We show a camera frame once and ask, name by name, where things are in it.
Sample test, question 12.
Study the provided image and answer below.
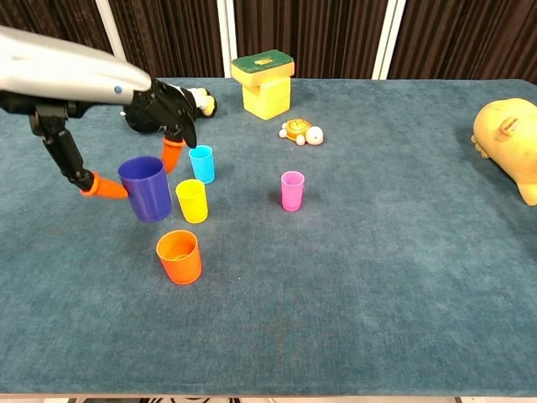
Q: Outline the yellow plastic cup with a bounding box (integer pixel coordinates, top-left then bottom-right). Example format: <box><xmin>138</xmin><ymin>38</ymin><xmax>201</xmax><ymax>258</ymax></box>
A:
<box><xmin>175</xmin><ymin>179</ymin><xmax>209</xmax><ymax>224</ymax></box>

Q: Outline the teal table cloth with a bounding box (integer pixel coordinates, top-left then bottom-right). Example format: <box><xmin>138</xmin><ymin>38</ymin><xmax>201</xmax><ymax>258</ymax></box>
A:
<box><xmin>0</xmin><ymin>77</ymin><xmax>537</xmax><ymax>398</ymax></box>

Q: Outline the white partition post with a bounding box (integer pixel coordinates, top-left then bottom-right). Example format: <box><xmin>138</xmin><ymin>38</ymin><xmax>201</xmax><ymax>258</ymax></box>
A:
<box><xmin>95</xmin><ymin>0</ymin><xmax>133</xmax><ymax>80</ymax></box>
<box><xmin>216</xmin><ymin>0</ymin><xmax>235</xmax><ymax>79</ymax></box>
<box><xmin>371</xmin><ymin>0</ymin><xmax>407</xmax><ymax>81</ymax></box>

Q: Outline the orange plastic cup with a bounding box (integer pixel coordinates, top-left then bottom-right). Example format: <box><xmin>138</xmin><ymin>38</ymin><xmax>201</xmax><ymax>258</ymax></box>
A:
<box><xmin>155</xmin><ymin>229</ymin><xmax>203</xmax><ymax>286</ymax></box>

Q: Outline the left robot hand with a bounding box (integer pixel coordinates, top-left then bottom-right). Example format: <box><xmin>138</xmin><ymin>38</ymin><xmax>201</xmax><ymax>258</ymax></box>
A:
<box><xmin>0</xmin><ymin>24</ymin><xmax>199</xmax><ymax>200</ymax></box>

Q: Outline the yellow plush animal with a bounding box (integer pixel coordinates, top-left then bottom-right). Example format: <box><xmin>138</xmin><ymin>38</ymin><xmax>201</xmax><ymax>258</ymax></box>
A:
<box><xmin>470</xmin><ymin>97</ymin><xmax>537</xmax><ymax>207</ymax></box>

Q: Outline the orange turtle toy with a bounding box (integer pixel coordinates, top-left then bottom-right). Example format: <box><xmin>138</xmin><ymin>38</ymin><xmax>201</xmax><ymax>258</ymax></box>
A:
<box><xmin>279</xmin><ymin>118</ymin><xmax>326</xmax><ymax>147</ymax></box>

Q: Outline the purple plastic cup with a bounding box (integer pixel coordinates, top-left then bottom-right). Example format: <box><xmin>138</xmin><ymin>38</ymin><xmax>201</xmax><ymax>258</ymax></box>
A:
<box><xmin>117</xmin><ymin>155</ymin><xmax>173</xmax><ymax>222</ymax></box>

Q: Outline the pink plastic cup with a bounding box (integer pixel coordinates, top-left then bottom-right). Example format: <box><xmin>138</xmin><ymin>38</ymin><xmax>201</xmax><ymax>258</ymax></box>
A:
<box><xmin>280</xmin><ymin>170</ymin><xmax>306</xmax><ymax>212</ymax></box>

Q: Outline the blue plastic cup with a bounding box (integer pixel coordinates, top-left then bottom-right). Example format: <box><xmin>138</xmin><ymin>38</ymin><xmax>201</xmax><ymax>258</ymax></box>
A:
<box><xmin>188</xmin><ymin>144</ymin><xmax>216</xmax><ymax>185</ymax></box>

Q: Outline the dark brown pleated curtain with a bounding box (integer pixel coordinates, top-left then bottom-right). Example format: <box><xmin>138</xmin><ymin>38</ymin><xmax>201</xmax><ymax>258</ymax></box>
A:
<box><xmin>0</xmin><ymin>0</ymin><xmax>537</xmax><ymax>83</ymax></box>

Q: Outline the black white plush toy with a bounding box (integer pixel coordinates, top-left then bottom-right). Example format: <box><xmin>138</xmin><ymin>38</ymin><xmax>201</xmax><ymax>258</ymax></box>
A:
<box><xmin>121</xmin><ymin>86</ymin><xmax>219</xmax><ymax>134</ymax></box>

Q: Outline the yellow foam block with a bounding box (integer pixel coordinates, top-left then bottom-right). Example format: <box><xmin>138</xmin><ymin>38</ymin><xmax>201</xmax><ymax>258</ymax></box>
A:
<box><xmin>242</xmin><ymin>76</ymin><xmax>292</xmax><ymax>122</ymax></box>

